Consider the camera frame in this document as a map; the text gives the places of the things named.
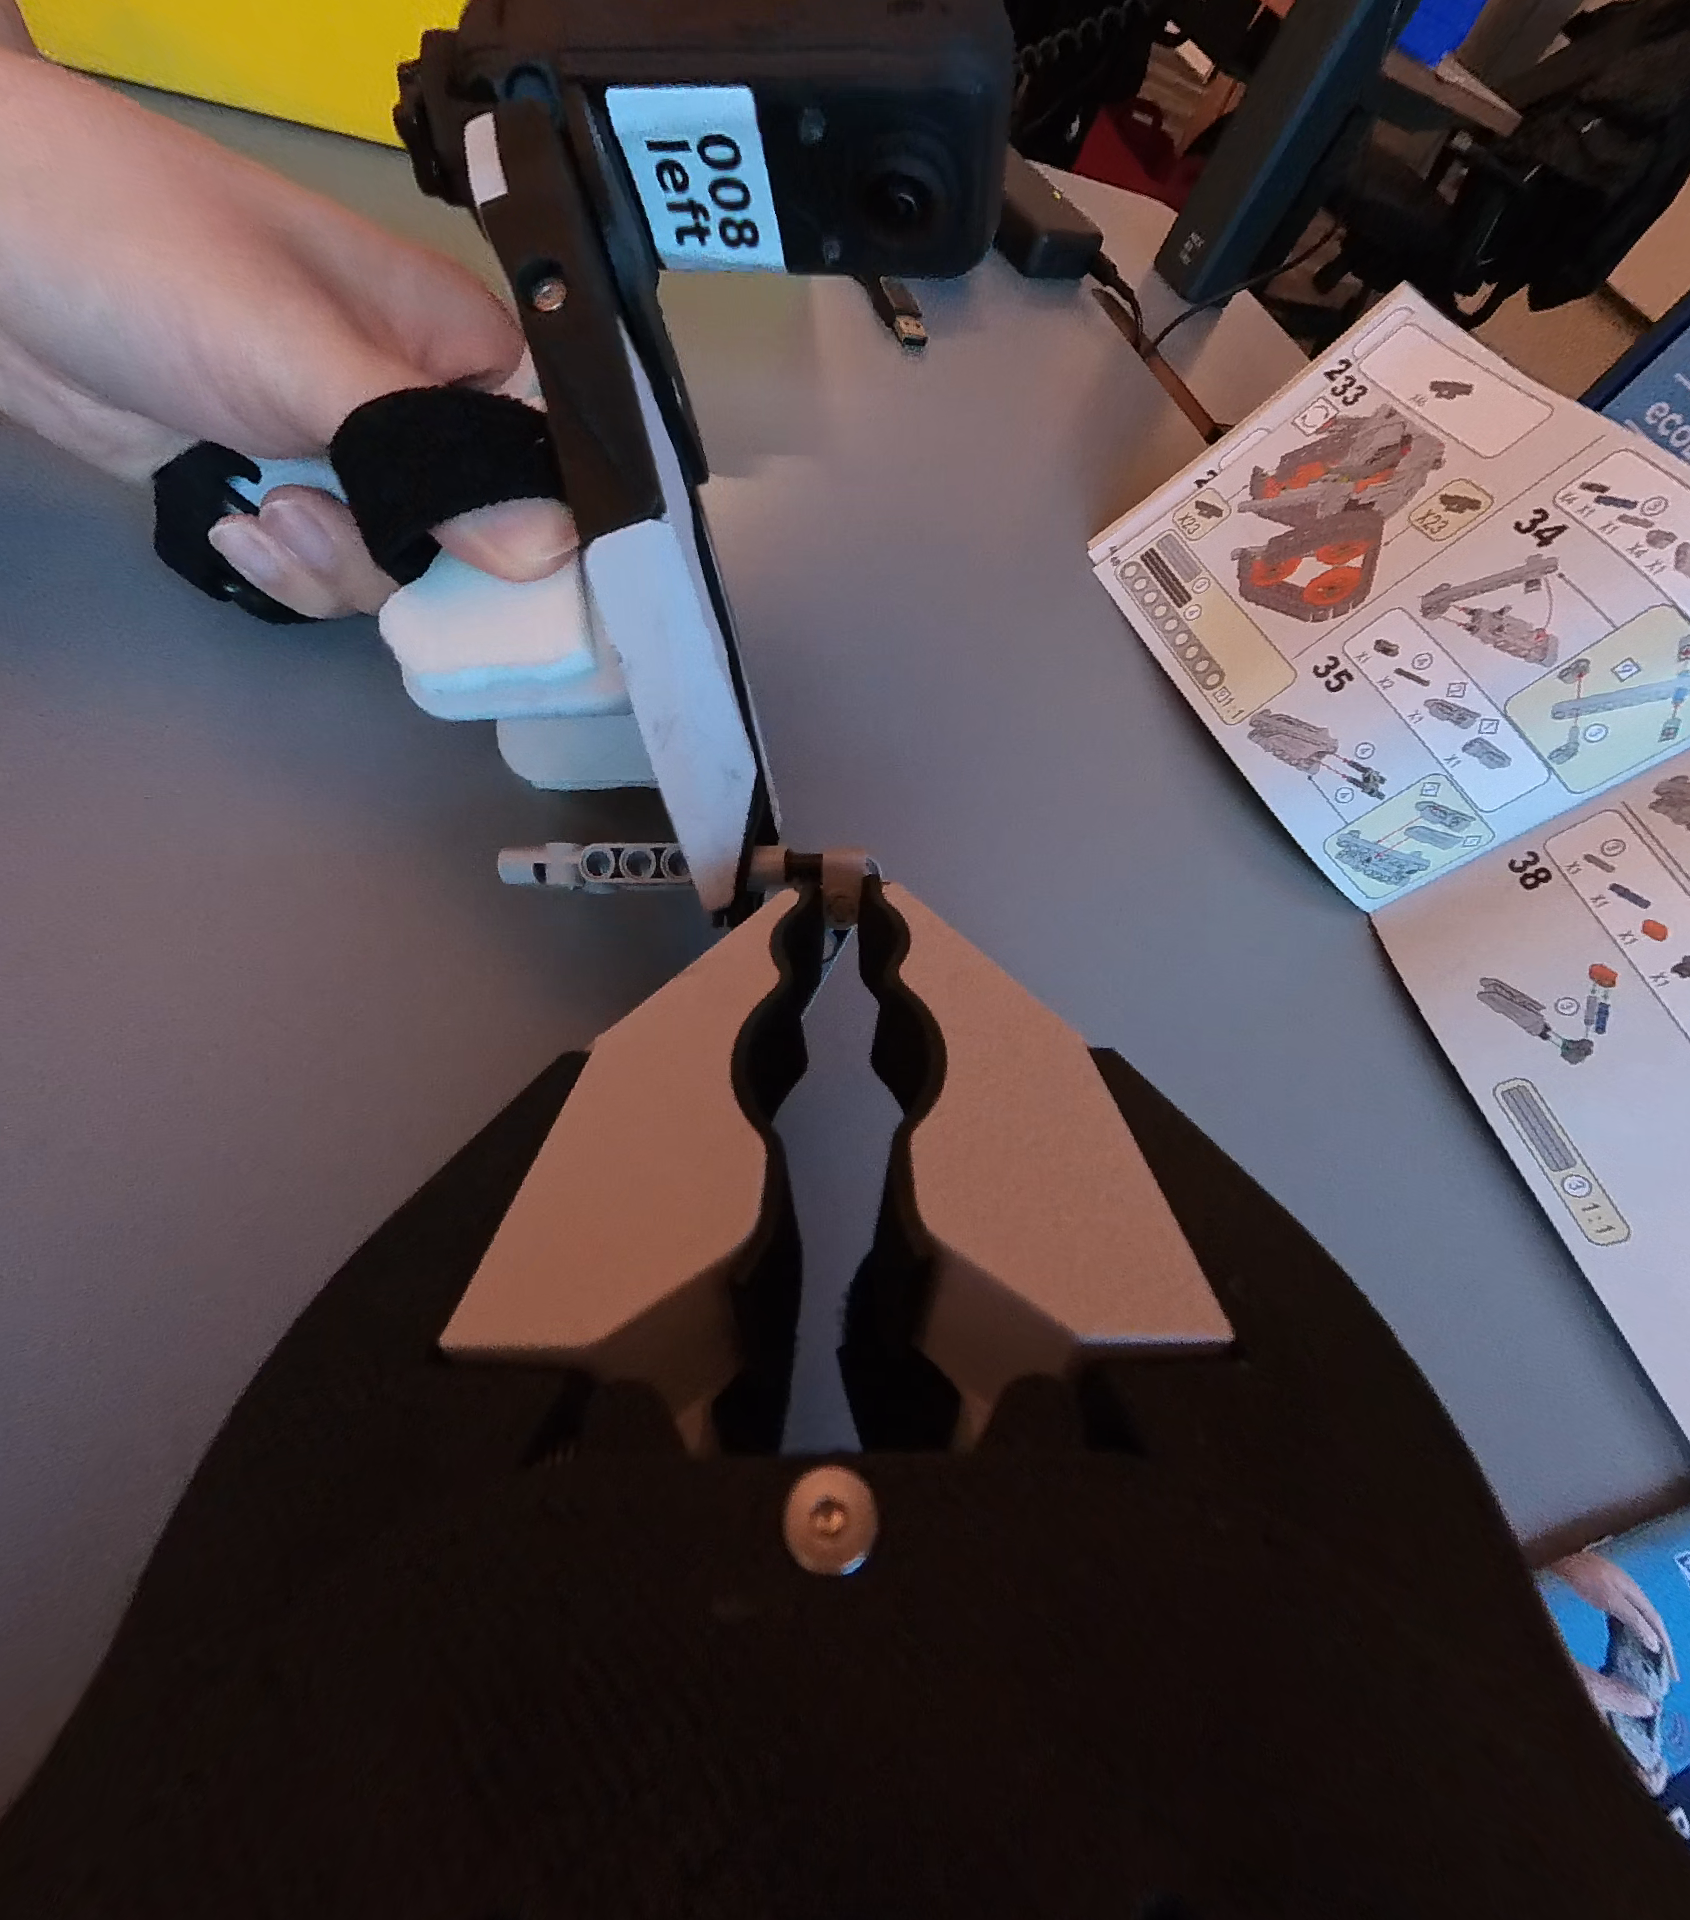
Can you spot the white instruction booklet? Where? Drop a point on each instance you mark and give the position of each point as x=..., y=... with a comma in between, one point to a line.
x=1535, y=674

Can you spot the black monitor base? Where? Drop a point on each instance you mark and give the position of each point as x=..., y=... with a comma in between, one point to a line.
x=1265, y=151

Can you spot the long grey toy brick beam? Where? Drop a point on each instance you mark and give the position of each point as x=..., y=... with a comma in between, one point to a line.
x=604, y=864

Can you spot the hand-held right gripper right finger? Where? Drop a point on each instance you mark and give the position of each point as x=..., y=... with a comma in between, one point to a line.
x=1070, y=1201

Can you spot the black power adapter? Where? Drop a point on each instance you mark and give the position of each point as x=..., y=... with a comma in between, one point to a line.
x=1049, y=224

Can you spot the person's left hand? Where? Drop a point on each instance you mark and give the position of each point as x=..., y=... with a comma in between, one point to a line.
x=110, y=270

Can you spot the black bag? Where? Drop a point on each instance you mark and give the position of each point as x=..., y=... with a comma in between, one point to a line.
x=1640, y=121

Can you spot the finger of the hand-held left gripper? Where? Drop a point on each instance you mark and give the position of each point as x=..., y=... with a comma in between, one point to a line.
x=681, y=705

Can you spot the yellow plastic bin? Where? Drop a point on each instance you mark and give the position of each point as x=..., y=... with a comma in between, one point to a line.
x=261, y=44

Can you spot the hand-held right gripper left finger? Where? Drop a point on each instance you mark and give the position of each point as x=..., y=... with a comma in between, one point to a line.
x=621, y=1201

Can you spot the red bag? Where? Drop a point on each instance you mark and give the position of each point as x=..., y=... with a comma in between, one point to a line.
x=1122, y=158

